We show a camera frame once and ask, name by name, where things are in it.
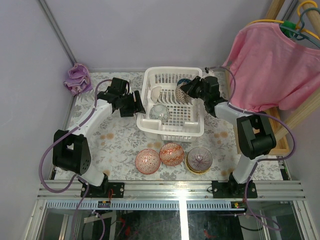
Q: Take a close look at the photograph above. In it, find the purple striped bowl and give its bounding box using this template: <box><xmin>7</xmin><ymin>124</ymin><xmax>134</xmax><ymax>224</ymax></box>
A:
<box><xmin>186</xmin><ymin>147</ymin><xmax>213</xmax><ymax>171</ymax></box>

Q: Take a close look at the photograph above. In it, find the aluminium mounting rail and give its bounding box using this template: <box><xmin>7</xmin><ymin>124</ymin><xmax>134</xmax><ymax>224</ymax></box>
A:
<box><xmin>37</xmin><ymin>180</ymin><xmax>307</xmax><ymax>201</ymax></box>

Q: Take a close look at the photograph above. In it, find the yellow rimmed bottom bowl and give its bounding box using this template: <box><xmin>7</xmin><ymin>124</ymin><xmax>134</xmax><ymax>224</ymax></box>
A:
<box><xmin>185</xmin><ymin>162</ymin><xmax>210</xmax><ymax>175</ymax></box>

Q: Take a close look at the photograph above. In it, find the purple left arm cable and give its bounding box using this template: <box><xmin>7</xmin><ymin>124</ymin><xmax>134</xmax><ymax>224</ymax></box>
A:
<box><xmin>39</xmin><ymin>79</ymin><xmax>113</xmax><ymax>193</ymax></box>

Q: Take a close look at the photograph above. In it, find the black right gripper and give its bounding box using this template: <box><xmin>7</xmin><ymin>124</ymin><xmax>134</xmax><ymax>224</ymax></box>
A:
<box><xmin>180</xmin><ymin>76</ymin><xmax>209</xmax><ymax>102</ymax></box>

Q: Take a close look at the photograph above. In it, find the floral table mat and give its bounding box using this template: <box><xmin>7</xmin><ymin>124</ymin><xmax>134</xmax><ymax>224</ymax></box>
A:
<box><xmin>59</xmin><ymin>71</ymin><xmax>286</xmax><ymax>181</ymax></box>

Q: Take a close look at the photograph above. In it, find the purple folded cloth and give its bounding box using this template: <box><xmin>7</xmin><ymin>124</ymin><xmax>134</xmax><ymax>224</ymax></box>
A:
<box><xmin>63</xmin><ymin>63</ymin><xmax>93</xmax><ymax>96</ymax></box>

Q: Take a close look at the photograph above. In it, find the wooden hanging rod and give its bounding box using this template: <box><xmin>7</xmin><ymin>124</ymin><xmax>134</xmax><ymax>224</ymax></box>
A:
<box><xmin>298</xmin><ymin>0</ymin><xmax>320</xmax><ymax>36</ymax></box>

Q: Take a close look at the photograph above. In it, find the blue triangle pattern bowl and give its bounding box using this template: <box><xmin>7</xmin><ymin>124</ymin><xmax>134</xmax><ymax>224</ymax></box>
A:
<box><xmin>177</xmin><ymin>78</ymin><xmax>191</xmax><ymax>87</ymax></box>

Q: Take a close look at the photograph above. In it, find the red eye pattern bowl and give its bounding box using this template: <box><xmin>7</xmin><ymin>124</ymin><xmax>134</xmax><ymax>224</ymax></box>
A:
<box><xmin>135</xmin><ymin>148</ymin><xmax>161</xmax><ymax>175</ymax></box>

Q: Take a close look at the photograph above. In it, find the yellow clothes hanger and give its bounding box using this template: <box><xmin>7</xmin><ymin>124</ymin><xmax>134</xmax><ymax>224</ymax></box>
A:
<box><xmin>247</xmin><ymin>0</ymin><xmax>320</xmax><ymax>49</ymax></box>

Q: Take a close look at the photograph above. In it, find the pink t-shirt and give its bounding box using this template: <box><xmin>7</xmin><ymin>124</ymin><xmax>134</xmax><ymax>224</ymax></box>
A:
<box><xmin>224</xmin><ymin>22</ymin><xmax>320</xmax><ymax>112</ymax></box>

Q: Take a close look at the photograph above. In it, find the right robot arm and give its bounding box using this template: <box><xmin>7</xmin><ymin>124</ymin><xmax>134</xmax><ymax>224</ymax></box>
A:
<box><xmin>180</xmin><ymin>76</ymin><xmax>277</xmax><ymax>198</ymax></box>

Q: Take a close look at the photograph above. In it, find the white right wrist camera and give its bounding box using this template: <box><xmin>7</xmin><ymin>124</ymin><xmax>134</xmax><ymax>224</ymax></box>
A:
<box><xmin>203</xmin><ymin>67</ymin><xmax>215</xmax><ymax>78</ymax></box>

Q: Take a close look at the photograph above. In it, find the green clothes hanger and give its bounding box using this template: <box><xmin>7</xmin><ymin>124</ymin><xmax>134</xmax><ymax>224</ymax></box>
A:
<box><xmin>279</xmin><ymin>5</ymin><xmax>320</xmax><ymax>43</ymax></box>

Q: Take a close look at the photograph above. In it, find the brown checker pattern bowl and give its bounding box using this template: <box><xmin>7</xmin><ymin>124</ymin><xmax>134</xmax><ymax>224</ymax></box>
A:
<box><xmin>175</xmin><ymin>85</ymin><xmax>192</xmax><ymax>104</ymax></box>

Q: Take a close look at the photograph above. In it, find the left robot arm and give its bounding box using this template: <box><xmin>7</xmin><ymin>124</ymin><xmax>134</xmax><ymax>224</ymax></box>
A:
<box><xmin>52</xmin><ymin>77</ymin><xmax>146</xmax><ymax>198</ymax></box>

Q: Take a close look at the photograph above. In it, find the white plastic dish rack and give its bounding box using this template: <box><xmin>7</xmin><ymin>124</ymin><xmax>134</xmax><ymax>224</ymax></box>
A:
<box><xmin>136</xmin><ymin>66</ymin><xmax>204</xmax><ymax>142</ymax></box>

